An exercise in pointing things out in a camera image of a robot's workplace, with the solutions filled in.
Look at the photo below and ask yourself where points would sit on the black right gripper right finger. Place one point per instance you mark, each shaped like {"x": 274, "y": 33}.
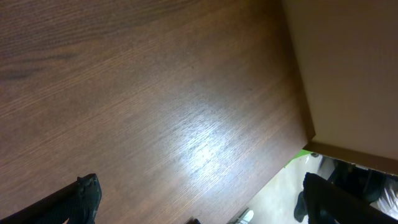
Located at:
{"x": 326, "y": 203}

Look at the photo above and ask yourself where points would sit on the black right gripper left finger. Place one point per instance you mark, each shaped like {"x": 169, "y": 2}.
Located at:
{"x": 76, "y": 203}

